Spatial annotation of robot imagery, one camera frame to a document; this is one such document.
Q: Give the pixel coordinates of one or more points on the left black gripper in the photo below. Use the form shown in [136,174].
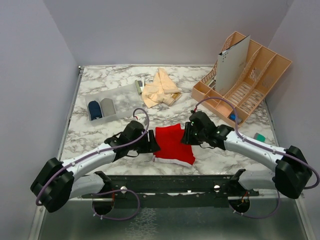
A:
[151,146]

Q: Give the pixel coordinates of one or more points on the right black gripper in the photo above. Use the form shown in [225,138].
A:
[187,138]

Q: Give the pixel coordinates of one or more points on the grey rolled underwear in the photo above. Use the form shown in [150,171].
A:
[107,107]

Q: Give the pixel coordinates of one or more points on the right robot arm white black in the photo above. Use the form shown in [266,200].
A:
[287,169]

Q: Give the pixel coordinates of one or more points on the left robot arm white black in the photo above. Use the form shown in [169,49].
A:
[59,181]

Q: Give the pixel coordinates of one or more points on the red boxer underwear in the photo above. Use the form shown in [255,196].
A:
[172,151]

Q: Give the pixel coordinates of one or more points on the navy rolled underwear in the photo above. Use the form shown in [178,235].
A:
[94,110]

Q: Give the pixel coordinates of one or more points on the white folder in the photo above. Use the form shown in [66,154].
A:
[231,63]

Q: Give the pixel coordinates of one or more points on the green grey eraser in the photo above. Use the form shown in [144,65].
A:
[259,137]

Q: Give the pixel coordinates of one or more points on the blue capped small bottle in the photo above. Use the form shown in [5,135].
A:
[235,118]

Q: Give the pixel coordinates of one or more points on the peach desk organizer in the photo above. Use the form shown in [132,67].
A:
[262,69]

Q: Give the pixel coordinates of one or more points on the beige underwear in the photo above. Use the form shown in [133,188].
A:
[161,90]

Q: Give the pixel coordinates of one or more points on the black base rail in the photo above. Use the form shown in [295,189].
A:
[169,191]

